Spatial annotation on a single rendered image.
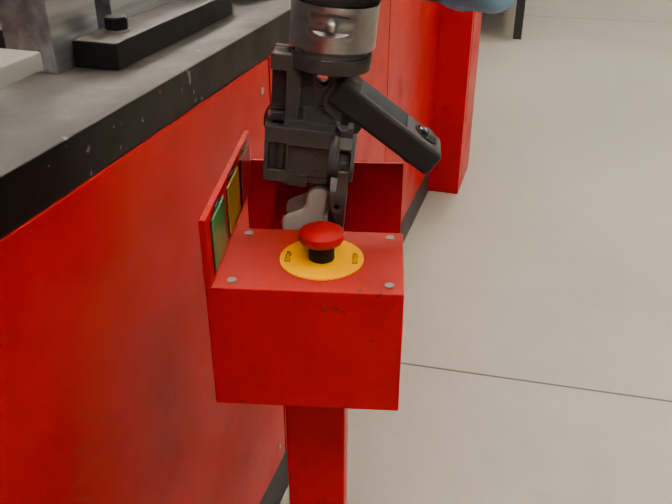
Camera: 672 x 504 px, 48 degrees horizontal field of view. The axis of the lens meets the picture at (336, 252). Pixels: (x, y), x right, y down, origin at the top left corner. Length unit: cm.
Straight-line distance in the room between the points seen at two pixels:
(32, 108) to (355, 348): 37
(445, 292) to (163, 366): 129
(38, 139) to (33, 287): 12
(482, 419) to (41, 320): 117
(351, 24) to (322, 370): 29
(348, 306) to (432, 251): 167
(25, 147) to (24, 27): 23
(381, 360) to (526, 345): 129
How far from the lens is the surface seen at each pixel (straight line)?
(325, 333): 62
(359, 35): 64
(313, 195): 70
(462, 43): 248
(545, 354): 189
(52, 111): 75
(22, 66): 42
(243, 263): 64
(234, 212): 68
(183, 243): 88
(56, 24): 86
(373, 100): 67
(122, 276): 77
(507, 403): 173
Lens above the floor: 110
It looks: 29 degrees down
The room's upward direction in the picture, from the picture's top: straight up
